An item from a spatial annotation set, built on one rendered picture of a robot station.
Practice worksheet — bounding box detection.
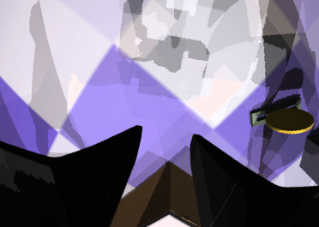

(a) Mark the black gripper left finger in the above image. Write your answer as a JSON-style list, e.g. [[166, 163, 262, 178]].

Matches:
[[0, 124, 142, 227]]

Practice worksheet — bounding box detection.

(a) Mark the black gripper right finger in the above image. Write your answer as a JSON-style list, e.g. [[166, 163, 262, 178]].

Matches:
[[190, 134, 319, 227]]

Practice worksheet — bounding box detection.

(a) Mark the gold coin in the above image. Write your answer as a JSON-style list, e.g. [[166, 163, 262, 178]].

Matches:
[[266, 108, 315, 134]]

